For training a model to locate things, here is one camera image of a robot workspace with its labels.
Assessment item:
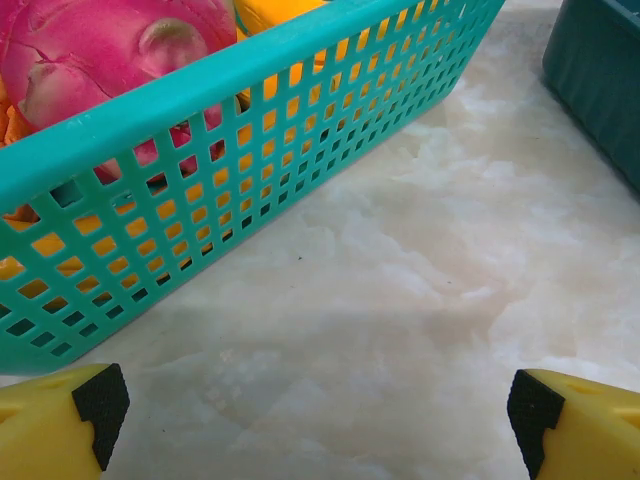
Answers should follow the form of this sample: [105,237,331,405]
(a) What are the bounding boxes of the teal plastic mesh basket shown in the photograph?
[0,0,506,376]

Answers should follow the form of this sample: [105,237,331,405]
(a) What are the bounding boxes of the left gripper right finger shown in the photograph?
[507,368,640,480]

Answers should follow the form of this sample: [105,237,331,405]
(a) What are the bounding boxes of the yellow toy fruit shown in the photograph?
[0,184,241,311]

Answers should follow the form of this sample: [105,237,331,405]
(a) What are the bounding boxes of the dark teal plastic container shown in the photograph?
[542,0,640,201]

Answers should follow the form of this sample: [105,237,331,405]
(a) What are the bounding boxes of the pink dragon fruit toy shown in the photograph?
[0,0,239,184]

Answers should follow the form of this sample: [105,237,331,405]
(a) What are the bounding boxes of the orange toy fruit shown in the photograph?
[0,79,41,231]

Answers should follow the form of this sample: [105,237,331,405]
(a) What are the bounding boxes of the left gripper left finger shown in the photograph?
[0,362,131,480]

